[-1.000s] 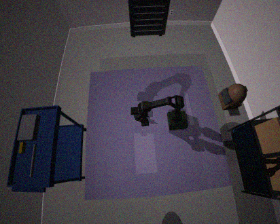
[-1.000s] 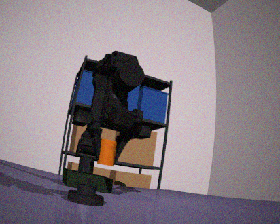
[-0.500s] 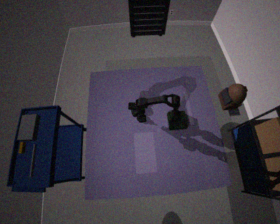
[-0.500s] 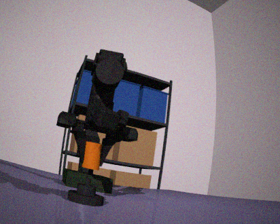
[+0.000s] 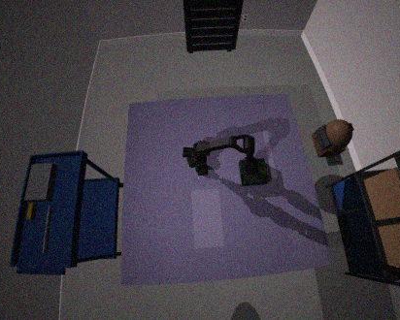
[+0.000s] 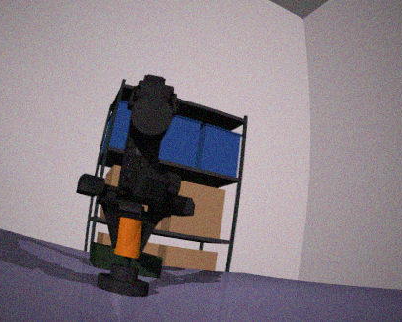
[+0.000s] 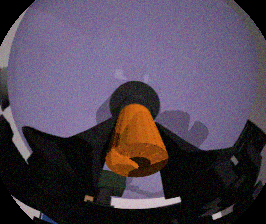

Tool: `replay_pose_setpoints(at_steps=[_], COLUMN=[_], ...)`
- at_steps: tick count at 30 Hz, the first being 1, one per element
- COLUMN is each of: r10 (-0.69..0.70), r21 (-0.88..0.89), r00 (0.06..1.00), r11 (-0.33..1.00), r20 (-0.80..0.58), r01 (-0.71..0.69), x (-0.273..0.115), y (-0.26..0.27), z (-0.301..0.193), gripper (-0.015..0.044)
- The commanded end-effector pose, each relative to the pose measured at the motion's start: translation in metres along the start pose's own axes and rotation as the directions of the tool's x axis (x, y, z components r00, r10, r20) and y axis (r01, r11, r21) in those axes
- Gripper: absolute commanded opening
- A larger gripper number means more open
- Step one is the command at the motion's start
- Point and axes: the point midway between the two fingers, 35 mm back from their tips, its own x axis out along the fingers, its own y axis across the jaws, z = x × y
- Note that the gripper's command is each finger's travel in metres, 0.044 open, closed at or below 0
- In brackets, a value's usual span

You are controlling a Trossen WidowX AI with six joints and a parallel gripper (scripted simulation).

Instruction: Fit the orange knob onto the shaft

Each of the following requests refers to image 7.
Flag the orange knob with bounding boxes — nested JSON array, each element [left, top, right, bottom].
[[105, 104, 169, 177]]

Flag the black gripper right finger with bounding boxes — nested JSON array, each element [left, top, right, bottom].
[[154, 121, 238, 200]]

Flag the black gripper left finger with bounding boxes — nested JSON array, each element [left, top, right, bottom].
[[21, 116, 117, 197]]

